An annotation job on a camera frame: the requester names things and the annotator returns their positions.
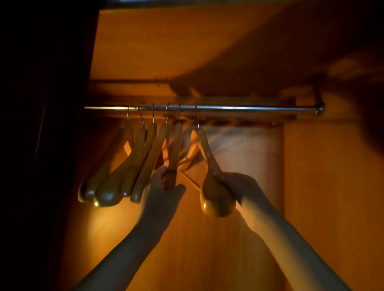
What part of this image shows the metal rod bracket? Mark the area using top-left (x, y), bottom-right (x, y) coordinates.
top-left (311, 77), bottom-right (326, 117)

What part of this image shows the row of wooden hangers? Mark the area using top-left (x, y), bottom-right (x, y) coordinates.
top-left (78, 104), bottom-right (170, 208)

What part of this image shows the metal clothes rod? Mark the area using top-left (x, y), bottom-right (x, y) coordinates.
top-left (84, 104), bottom-right (326, 117)

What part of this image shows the person's right forearm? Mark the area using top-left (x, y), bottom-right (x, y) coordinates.
top-left (240, 196), bottom-right (351, 291)

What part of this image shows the person's left hand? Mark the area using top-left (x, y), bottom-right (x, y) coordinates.
top-left (139, 166), bottom-right (187, 233)

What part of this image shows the wooden wardrobe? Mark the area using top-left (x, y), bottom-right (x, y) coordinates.
top-left (57, 0), bottom-right (384, 291)

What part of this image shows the person's right hand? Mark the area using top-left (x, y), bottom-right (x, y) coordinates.
top-left (213, 171), bottom-right (266, 208)

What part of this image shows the person's left forearm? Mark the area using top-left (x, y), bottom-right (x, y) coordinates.
top-left (73, 223), bottom-right (165, 291)

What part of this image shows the wooden coat hanger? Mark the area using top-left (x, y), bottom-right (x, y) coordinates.
top-left (178, 103), bottom-right (237, 218)
top-left (163, 103), bottom-right (183, 191)

